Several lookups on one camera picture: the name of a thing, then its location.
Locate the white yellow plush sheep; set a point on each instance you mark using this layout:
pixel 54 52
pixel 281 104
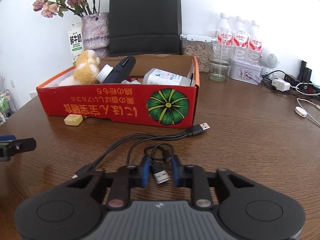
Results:
pixel 86 70

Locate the water bottle red label left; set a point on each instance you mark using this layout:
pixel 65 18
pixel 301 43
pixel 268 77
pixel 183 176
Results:
pixel 224 34

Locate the green white milk carton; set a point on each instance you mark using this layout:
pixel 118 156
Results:
pixel 75 40

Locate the navy blue pouch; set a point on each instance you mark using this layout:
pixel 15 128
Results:
pixel 121 71

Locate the clear glass cup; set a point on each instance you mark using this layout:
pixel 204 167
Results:
pixel 220 58

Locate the black paper bag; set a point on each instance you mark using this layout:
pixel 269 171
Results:
pixel 145 27

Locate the red cardboard box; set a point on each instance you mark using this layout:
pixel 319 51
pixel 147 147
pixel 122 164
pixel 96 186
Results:
pixel 156 105

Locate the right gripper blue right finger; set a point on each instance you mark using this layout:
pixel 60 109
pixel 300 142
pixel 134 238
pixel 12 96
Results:
pixel 178 172

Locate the purple textured vase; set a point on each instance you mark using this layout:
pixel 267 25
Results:
pixel 95 34

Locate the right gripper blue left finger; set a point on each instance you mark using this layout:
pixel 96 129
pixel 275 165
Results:
pixel 143 170

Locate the white plastic bottle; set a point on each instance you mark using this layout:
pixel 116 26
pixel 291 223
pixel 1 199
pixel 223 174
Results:
pixel 160 77

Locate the dried pink flowers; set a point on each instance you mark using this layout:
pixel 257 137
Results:
pixel 81 8

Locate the white power adapter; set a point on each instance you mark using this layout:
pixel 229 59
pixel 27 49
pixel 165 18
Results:
pixel 281 85

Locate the white ribbed plastic lid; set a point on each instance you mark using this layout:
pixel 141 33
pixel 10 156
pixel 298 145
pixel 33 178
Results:
pixel 103 74

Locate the small beige block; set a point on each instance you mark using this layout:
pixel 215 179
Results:
pixel 73 120

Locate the white decorated tin box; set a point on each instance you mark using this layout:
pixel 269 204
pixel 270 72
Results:
pixel 246 72

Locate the white tissue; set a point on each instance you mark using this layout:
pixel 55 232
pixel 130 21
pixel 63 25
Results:
pixel 131 82

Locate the clear jar with seeds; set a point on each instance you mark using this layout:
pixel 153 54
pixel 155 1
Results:
pixel 197 45

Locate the water bottle red label middle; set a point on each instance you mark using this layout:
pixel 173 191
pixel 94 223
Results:
pixel 240 38

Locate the water bottle red label right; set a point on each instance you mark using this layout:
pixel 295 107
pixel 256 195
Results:
pixel 255 43

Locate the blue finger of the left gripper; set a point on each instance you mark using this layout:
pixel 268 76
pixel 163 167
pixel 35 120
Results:
pixel 7 138

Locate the water bottle red label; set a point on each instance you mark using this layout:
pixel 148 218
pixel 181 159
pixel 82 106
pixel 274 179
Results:
pixel 240 38
pixel 255 43
pixel 224 34

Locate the small white round speaker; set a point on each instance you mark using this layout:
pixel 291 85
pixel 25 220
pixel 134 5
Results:
pixel 268 62

